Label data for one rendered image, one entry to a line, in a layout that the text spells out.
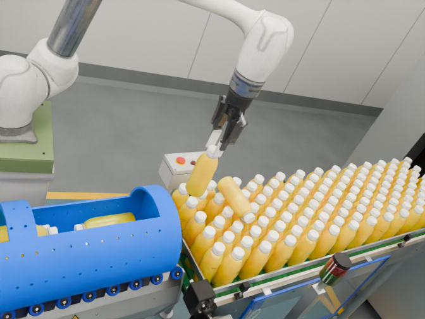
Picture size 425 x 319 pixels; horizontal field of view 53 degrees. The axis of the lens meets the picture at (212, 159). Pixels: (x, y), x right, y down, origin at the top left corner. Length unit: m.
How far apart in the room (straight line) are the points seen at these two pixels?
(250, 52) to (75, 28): 0.68
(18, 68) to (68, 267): 0.69
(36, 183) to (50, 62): 0.44
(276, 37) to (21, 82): 0.85
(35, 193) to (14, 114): 0.33
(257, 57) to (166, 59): 3.07
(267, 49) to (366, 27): 3.85
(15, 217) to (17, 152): 0.47
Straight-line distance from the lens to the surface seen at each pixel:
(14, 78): 1.53
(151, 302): 1.54
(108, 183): 3.09
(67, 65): 1.65
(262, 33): 1.11
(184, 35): 4.07
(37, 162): 1.61
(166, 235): 1.28
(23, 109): 1.59
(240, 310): 1.72
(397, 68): 5.54
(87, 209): 1.44
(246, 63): 1.13
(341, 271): 1.42
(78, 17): 1.54
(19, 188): 1.72
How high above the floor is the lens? 2.14
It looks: 36 degrees down
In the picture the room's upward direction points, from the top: 24 degrees clockwise
